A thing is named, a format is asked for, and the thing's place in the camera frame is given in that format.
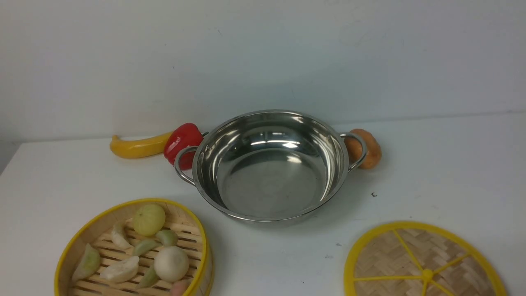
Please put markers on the small green dumpling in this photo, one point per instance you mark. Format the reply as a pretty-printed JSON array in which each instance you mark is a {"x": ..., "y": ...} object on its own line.
[{"x": 167, "y": 238}]

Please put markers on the white round bun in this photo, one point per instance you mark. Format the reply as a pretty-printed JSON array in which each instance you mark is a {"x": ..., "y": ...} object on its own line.
[{"x": 171, "y": 264}]

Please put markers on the red bell pepper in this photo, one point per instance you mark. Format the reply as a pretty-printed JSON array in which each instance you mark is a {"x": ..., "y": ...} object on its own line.
[{"x": 184, "y": 136}]

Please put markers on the bamboo steamer basket yellow rim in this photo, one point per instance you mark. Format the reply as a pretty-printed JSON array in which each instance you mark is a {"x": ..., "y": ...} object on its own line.
[{"x": 97, "y": 233}]

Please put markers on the stainless steel pot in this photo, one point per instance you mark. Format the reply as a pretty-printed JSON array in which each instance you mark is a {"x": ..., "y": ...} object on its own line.
[{"x": 271, "y": 165}]

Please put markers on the orange-brown potato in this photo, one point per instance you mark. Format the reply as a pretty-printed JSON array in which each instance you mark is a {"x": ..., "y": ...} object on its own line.
[{"x": 374, "y": 152}]

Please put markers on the yellow banana-shaped squash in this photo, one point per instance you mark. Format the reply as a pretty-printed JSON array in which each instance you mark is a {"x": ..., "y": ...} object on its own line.
[{"x": 137, "y": 149}]

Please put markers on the green dumpling centre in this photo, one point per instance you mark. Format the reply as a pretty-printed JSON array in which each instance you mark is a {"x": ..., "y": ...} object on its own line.
[{"x": 145, "y": 246}]

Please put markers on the pale dumpling near rim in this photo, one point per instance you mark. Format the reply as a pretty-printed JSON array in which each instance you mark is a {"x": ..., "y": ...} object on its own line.
[{"x": 118, "y": 236}]

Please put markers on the bamboo steamer lid yellow frame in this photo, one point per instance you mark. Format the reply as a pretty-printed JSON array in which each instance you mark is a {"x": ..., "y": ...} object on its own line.
[{"x": 408, "y": 258}]

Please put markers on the yellow-green round bun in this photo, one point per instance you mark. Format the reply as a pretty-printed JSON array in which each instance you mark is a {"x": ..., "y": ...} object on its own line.
[{"x": 149, "y": 219}]

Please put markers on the pink bun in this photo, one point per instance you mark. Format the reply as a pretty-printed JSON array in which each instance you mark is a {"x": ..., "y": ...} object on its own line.
[{"x": 180, "y": 287}]

